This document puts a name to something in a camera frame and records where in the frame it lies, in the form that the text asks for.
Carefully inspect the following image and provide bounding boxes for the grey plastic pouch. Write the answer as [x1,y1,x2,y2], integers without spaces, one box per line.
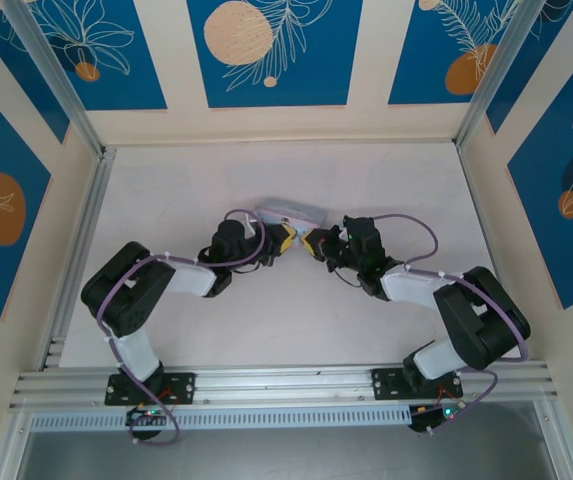
[255,196,328,227]

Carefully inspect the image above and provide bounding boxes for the black controller board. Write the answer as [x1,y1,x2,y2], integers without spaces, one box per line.
[125,405,175,429]
[408,404,467,434]

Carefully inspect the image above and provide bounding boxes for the aluminium side rail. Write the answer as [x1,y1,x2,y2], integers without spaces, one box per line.
[455,144,530,362]
[38,147,117,372]

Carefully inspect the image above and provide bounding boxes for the aluminium mounting rail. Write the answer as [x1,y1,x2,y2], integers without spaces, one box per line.
[8,360,565,414]

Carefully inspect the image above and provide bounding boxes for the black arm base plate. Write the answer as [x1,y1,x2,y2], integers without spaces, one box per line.
[372,366,465,401]
[104,372,197,406]

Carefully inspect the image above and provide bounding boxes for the grey slotted cable duct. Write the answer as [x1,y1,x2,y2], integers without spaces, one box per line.
[29,404,412,432]

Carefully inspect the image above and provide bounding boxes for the aluminium frame post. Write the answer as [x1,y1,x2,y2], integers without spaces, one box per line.
[454,0,542,151]
[0,0,117,161]

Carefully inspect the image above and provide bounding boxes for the aluminium frame leg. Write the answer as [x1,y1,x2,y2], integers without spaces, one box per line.
[533,399,573,480]
[0,407,35,480]

